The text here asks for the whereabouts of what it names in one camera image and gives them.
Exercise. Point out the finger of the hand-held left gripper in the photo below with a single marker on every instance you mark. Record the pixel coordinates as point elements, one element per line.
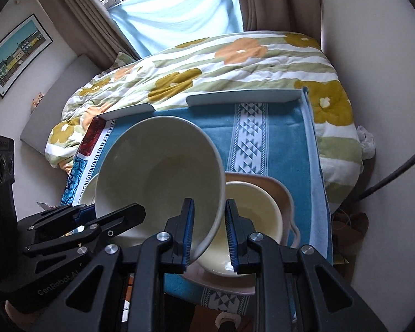
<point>121,218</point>
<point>84,213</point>

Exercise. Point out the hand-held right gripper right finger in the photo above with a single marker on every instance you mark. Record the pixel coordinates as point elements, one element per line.
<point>231,235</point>

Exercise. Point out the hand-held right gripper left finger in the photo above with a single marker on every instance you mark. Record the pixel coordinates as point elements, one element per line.
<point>188,235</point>

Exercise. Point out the large plain white plate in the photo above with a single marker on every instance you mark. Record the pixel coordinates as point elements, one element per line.
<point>88,190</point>

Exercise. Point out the cream bowl with cartoon print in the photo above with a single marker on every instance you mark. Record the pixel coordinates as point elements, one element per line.
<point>252,211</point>

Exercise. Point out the small white bowl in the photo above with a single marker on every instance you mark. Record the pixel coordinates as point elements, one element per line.
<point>152,173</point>

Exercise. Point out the pink bowl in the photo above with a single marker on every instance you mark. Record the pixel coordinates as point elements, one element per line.
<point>280,190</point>

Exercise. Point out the grey padded headboard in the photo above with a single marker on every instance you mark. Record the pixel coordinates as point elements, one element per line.
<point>52,110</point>

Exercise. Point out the small tan figurine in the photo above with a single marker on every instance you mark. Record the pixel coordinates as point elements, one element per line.
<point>38,99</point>

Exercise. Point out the blue patterned tablecloth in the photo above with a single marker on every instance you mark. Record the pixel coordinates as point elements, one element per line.
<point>273,135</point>

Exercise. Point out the brown paper bag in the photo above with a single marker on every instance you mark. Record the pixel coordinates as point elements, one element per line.
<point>352,224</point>

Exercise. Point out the floral striped blanket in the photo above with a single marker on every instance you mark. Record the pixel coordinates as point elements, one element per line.
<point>228,65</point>

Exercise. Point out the brown curtain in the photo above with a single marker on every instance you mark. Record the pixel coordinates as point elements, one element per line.
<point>83,31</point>
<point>276,0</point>

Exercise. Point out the light blue window cloth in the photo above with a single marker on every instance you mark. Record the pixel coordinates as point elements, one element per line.
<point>179,20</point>

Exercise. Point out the framed wall picture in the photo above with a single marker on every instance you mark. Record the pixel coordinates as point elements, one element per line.
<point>13,55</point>

